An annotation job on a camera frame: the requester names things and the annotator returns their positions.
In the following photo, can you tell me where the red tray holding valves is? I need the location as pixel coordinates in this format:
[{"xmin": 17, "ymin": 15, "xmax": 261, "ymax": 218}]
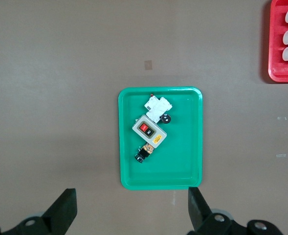
[{"xmin": 267, "ymin": 0, "xmax": 288, "ymax": 83}]

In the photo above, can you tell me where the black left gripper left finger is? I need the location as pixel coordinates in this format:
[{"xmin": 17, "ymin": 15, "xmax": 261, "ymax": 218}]
[{"xmin": 0, "ymin": 188, "xmax": 78, "ymax": 235}]

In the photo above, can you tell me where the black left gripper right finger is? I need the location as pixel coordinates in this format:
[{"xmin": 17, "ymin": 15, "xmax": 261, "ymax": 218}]
[{"xmin": 187, "ymin": 186, "xmax": 285, "ymax": 235}]

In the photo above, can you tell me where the small black gold connector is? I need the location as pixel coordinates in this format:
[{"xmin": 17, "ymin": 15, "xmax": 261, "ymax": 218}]
[{"xmin": 134, "ymin": 143, "xmax": 155, "ymax": 164}]

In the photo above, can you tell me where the green plastic tray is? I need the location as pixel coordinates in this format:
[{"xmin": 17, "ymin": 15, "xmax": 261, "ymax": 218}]
[{"xmin": 118, "ymin": 86, "xmax": 203, "ymax": 190}]

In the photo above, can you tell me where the white circuit breaker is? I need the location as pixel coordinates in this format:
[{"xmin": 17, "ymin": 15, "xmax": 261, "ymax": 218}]
[{"xmin": 143, "ymin": 95, "xmax": 173, "ymax": 123}]

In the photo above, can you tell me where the grey on-off switch box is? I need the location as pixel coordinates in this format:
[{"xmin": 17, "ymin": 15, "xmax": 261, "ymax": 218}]
[{"xmin": 132, "ymin": 114, "xmax": 168, "ymax": 149}]

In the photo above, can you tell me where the small black round buzzer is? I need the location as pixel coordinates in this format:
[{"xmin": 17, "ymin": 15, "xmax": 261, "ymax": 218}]
[{"xmin": 159, "ymin": 113, "xmax": 172, "ymax": 125}]

